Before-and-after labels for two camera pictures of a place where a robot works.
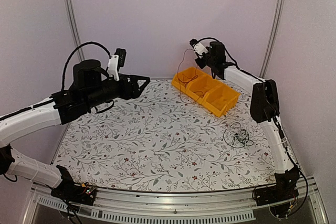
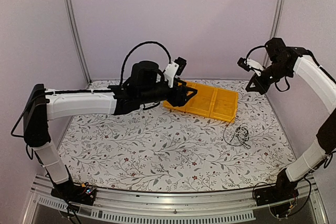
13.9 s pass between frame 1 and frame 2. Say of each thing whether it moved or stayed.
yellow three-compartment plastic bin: moved
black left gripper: moved
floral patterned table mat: stayed
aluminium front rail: stayed
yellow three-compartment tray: moved
